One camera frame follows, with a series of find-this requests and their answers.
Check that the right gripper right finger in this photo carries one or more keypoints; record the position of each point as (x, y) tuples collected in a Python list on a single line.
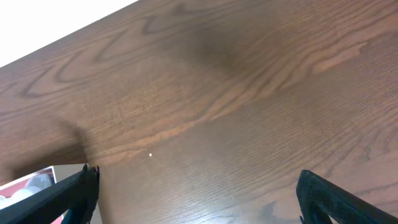
[(322, 202)]

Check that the clear spray bottle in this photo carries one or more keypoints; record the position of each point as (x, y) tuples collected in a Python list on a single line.
[(41, 181)]

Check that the white box with pink interior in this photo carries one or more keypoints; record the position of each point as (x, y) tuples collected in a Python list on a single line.
[(58, 173)]

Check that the white lotion tube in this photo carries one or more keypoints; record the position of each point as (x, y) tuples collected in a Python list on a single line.
[(18, 196)]

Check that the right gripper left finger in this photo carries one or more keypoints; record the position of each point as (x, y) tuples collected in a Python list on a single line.
[(76, 196)]

